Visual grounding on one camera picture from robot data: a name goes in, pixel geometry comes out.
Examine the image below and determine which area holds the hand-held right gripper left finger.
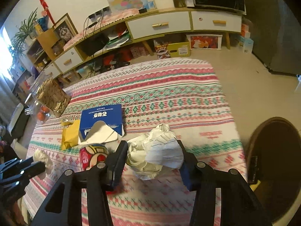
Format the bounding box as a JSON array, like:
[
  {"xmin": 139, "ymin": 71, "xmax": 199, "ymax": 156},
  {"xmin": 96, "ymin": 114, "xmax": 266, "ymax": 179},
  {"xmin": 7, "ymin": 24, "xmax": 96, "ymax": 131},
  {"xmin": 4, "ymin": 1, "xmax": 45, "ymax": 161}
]
[{"xmin": 30, "ymin": 141, "xmax": 129, "ymax": 226}]

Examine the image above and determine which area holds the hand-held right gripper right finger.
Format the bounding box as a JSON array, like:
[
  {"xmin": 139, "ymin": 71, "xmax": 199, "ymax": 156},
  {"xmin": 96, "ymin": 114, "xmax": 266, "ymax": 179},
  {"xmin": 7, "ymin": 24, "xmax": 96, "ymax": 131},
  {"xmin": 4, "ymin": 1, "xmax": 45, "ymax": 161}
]
[{"xmin": 176, "ymin": 140, "xmax": 273, "ymax": 226}]

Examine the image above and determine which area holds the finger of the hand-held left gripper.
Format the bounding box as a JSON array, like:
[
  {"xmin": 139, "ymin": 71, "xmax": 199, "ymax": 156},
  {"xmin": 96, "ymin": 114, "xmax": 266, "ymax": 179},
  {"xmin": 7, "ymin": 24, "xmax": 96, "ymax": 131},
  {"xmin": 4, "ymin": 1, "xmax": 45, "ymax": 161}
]
[
  {"xmin": 0, "ymin": 158, "xmax": 34, "ymax": 173},
  {"xmin": 0, "ymin": 161, "xmax": 46, "ymax": 187}
]

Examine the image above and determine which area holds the white paper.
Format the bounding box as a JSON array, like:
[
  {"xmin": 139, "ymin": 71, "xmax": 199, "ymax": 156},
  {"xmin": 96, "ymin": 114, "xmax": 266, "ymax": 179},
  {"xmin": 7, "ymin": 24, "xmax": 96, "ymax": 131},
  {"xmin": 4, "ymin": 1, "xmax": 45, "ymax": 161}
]
[{"xmin": 126, "ymin": 124, "xmax": 185, "ymax": 180}]

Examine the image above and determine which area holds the dark brown plastic bucket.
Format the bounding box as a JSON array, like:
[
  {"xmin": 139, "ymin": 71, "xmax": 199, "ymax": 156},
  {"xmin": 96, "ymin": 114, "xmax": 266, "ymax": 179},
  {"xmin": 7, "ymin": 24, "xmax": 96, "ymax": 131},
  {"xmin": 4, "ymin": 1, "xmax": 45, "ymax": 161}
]
[{"xmin": 245, "ymin": 116, "xmax": 301, "ymax": 223}]

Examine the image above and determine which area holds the red cartoon print can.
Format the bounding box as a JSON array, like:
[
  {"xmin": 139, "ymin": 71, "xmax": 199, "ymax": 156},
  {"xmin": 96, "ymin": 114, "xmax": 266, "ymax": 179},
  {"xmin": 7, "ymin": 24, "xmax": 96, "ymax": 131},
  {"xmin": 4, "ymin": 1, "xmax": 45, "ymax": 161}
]
[{"xmin": 79, "ymin": 144, "xmax": 110, "ymax": 172}]

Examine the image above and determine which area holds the white black floor appliance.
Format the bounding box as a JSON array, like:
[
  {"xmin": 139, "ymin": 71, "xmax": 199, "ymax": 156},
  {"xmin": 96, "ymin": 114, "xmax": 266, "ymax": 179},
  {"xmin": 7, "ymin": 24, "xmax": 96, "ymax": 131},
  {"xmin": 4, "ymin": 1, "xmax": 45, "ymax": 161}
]
[{"xmin": 8, "ymin": 102, "xmax": 31, "ymax": 138}]

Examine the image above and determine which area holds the blue tissue box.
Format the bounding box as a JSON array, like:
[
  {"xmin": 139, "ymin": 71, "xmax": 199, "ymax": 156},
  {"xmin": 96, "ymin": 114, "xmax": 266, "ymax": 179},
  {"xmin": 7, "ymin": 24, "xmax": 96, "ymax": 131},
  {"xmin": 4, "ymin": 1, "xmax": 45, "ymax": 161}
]
[{"xmin": 79, "ymin": 104, "xmax": 125, "ymax": 144}]

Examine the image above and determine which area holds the crumpled yellow wrapper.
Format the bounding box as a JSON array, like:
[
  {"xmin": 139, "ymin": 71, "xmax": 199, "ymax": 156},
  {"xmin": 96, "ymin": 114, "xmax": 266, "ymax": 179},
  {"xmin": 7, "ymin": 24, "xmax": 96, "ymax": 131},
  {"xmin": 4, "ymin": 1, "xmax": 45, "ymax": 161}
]
[{"xmin": 61, "ymin": 120, "xmax": 81, "ymax": 150}]

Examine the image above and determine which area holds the bag of oranges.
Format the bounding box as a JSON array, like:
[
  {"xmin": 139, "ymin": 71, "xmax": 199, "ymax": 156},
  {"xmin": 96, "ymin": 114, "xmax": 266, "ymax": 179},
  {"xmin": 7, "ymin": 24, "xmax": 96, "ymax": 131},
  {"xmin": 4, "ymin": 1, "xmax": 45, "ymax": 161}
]
[{"xmin": 36, "ymin": 106, "xmax": 51, "ymax": 123}]

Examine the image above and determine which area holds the clear jar of wooden sticks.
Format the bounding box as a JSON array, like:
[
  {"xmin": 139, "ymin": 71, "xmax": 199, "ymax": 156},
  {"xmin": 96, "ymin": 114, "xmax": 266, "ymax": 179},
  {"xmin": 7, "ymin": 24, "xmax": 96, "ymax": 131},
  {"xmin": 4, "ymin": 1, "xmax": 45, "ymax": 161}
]
[{"xmin": 25, "ymin": 75, "xmax": 71, "ymax": 118}]

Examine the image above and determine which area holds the patterned pink striped blanket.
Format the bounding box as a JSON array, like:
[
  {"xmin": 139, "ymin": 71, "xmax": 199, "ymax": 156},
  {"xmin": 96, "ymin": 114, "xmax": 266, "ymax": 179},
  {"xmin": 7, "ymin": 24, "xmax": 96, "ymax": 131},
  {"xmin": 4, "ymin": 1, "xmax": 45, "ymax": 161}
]
[{"xmin": 24, "ymin": 58, "xmax": 247, "ymax": 226}]

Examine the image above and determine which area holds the white cabinet drawer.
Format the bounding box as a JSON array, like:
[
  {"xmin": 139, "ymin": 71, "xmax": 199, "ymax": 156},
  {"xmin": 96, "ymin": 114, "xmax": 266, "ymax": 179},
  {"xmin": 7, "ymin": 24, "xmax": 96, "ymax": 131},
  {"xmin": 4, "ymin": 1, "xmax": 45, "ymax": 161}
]
[
  {"xmin": 127, "ymin": 12, "xmax": 191, "ymax": 40},
  {"xmin": 55, "ymin": 48, "xmax": 83, "ymax": 73},
  {"xmin": 192, "ymin": 11, "xmax": 242, "ymax": 33}
]

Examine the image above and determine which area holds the yellow wooden shelf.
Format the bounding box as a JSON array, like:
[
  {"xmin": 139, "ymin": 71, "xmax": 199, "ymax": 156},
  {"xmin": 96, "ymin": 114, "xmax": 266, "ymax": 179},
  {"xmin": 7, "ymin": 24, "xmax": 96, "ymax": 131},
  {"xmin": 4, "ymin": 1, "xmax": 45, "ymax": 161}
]
[{"xmin": 26, "ymin": 28, "xmax": 62, "ymax": 69}]

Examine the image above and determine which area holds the black electronics box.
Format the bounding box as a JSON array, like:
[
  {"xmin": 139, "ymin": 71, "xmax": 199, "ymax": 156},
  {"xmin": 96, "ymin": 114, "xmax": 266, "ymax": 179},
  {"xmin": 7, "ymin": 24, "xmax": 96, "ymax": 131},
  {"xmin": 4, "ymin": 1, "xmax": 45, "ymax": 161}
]
[{"xmin": 78, "ymin": 32, "xmax": 110, "ymax": 56}]

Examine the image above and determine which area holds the yellow cardboard box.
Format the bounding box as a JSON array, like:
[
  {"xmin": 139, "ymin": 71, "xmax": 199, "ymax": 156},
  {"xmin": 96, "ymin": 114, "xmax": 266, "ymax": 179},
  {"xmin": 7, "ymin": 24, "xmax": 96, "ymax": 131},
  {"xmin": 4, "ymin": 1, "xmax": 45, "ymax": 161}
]
[{"xmin": 154, "ymin": 40, "xmax": 191, "ymax": 59}]

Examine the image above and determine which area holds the green potted plant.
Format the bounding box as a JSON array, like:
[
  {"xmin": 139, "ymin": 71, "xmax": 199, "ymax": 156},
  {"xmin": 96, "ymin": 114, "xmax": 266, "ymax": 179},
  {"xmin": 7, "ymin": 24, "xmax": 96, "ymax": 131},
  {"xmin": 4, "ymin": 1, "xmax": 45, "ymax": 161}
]
[{"xmin": 8, "ymin": 8, "xmax": 39, "ymax": 59}]

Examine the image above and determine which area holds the white framed red picture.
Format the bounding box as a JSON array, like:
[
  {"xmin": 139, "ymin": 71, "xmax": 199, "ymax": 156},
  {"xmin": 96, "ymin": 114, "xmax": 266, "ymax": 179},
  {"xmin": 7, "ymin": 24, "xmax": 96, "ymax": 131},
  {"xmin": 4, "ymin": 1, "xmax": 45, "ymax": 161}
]
[{"xmin": 187, "ymin": 34, "xmax": 223, "ymax": 50}]

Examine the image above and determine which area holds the wooden white tv cabinet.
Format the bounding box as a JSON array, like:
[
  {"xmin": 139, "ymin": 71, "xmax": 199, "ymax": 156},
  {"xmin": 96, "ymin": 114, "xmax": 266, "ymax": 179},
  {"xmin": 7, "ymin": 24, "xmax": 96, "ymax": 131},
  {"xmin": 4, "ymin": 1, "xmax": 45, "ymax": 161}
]
[{"xmin": 42, "ymin": 7, "xmax": 242, "ymax": 80}]

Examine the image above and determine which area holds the white blue carton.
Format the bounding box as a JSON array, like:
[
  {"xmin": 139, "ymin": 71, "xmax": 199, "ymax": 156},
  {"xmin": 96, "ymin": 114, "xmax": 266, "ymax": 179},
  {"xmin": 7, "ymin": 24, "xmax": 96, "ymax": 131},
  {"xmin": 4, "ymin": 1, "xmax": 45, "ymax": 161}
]
[{"xmin": 240, "ymin": 38, "xmax": 254, "ymax": 53}]

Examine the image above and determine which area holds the wooden framed picture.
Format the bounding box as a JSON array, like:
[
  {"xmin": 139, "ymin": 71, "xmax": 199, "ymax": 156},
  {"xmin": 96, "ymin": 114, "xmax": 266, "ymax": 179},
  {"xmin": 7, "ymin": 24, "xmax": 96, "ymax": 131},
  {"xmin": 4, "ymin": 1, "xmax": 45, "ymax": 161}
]
[{"xmin": 54, "ymin": 13, "xmax": 78, "ymax": 44}]

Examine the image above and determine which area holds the pink cabinet cloth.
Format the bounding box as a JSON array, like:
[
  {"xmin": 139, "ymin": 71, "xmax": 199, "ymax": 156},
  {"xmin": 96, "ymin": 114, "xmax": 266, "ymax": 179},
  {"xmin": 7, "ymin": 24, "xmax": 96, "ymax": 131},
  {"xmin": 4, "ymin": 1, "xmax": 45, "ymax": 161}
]
[{"xmin": 63, "ymin": 8, "xmax": 139, "ymax": 50}]

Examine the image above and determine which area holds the red hanging decoration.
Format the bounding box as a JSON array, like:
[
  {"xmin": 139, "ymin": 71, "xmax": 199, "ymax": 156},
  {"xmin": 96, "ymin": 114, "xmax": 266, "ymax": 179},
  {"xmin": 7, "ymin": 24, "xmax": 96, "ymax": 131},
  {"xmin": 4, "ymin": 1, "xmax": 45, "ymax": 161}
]
[{"xmin": 35, "ymin": 0, "xmax": 55, "ymax": 26}]

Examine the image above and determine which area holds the grey refrigerator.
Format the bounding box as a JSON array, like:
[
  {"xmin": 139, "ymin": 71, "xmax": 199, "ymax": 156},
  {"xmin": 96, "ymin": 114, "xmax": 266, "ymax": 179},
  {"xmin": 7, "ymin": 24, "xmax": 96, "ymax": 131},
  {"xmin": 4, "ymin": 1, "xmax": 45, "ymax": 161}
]
[{"xmin": 242, "ymin": 0, "xmax": 301, "ymax": 76}]

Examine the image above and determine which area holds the wall power strip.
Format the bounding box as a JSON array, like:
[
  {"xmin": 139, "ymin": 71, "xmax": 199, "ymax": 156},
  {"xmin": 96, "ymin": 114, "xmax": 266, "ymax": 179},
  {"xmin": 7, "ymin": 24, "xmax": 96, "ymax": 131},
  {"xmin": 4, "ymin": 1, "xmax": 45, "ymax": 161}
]
[{"xmin": 89, "ymin": 6, "xmax": 111, "ymax": 20}]

